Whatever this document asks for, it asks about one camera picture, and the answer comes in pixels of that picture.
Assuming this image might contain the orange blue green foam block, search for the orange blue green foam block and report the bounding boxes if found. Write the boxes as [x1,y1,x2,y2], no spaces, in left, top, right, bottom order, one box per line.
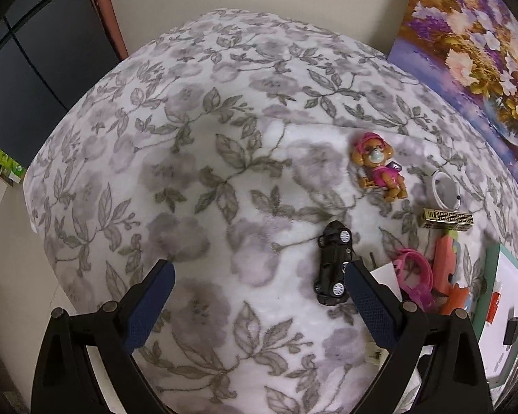
[432,230,463,296]

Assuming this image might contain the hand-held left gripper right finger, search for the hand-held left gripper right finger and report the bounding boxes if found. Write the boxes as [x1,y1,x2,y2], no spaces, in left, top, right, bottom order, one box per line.
[344,260,494,414]

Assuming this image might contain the black power adapter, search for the black power adapter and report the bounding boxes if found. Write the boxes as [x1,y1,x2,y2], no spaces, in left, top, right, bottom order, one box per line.
[503,317,518,346]

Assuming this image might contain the dark cabinet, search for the dark cabinet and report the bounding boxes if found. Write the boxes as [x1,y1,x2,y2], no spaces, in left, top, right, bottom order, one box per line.
[0,0,122,169]

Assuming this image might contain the pink dog toy figure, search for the pink dog toy figure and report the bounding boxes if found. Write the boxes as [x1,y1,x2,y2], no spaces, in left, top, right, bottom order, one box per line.
[351,131,409,203]

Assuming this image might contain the white round device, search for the white round device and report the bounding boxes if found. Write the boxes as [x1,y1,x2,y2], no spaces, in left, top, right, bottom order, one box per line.
[432,171,462,212]

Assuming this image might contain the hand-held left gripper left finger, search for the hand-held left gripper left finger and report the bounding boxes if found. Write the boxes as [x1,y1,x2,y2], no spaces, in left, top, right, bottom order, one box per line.
[31,259,176,414]

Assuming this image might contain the black toy car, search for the black toy car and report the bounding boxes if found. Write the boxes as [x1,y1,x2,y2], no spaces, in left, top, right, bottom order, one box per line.
[313,221,354,307]

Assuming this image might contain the flower painting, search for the flower painting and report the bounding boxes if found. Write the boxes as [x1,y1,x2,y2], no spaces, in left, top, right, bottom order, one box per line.
[388,0,518,205]

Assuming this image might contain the green printed item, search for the green printed item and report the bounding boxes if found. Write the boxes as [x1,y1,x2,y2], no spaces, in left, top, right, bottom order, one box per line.
[0,134,27,186]

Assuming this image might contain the red and white bottle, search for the red and white bottle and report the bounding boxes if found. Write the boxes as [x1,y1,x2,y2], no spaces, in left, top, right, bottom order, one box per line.
[486,282,501,326]

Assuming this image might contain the pink wristband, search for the pink wristband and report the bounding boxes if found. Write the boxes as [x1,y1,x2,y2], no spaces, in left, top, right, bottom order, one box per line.
[392,248,437,311]

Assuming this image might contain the white box with teal rim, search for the white box with teal rim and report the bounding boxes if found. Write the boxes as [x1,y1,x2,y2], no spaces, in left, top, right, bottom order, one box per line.
[470,241,518,391]

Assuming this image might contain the gold patterned box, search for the gold patterned box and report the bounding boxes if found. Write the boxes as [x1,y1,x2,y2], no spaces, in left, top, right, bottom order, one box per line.
[422,208,476,230]

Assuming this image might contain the floral grey white blanket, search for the floral grey white blanket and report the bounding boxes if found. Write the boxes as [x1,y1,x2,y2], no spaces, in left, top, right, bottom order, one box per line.
[23,9,518,414]

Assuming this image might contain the white card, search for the white card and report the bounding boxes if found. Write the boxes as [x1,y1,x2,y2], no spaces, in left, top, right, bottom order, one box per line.
[369,262,404,303]

